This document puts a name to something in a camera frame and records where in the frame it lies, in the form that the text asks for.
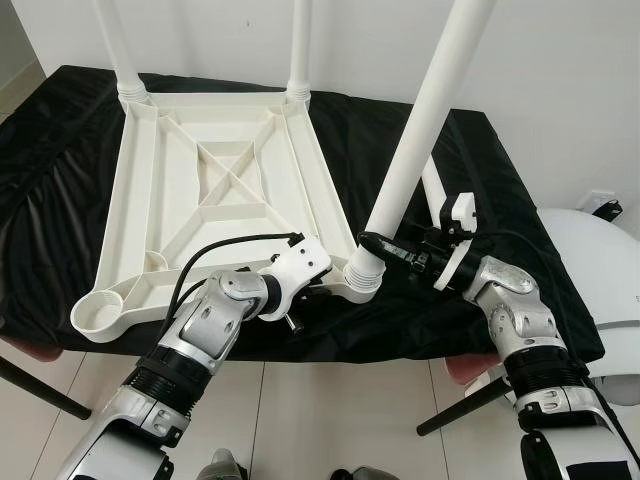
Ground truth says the grey robot left foot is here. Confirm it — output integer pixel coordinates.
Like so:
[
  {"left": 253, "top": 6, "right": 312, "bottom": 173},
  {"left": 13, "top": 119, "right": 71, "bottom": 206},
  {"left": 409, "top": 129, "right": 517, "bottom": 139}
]
[{"left": 199, "top": 447, "right": 250, "bottom": 480}]

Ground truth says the black table cover cloth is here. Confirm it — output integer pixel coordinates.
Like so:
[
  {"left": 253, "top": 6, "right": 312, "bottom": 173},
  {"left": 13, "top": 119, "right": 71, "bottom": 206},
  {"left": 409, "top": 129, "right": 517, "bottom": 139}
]
[{"left": 0, "top": 64, "right": 608, "bottom": 367}]

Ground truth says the white plastic children table top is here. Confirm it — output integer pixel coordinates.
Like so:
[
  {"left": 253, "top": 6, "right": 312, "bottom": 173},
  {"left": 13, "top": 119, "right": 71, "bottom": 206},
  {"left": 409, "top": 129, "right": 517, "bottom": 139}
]
[{"left": 69, "top": 89, "right": 384, "bottom": 345}]

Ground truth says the white plastic table leg tube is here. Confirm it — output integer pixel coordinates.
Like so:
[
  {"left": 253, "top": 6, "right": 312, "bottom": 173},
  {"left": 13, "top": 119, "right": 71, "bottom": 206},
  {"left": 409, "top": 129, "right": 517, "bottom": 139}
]
[
  {"left": 287, "top": 0, "right": 314, "bottom": 102},
  {"left": 419, "top": 158, "right": 453, "bottom": 218},
  {"left": 94, "top": 0, "right": 152, "bottom": 107},
  {"left": 342, "top": 0, "right": 499, "bottom": 292}
]

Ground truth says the white domed appliance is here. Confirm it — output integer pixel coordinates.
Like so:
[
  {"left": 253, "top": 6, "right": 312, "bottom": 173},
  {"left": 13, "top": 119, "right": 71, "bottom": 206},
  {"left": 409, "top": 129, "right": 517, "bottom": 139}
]
[{"left": 540, "top": 204, "right": 640, "bottom": 407}]

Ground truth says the red round object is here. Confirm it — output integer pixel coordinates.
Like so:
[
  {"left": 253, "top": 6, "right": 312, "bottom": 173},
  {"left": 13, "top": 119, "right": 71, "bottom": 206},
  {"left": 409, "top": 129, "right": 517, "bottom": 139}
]
[
  {"left": 444, "top": 354, "right": 497, "bottom": 387},
  {"left": 0, "top": 335, "right": 62, "bottom": 362}
]

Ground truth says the black power plug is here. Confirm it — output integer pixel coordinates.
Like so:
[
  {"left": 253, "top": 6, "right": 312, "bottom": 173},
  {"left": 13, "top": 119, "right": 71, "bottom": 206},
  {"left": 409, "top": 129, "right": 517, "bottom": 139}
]
[{"left": 596, "top": 199, "right": 627, "bottom": 222}]

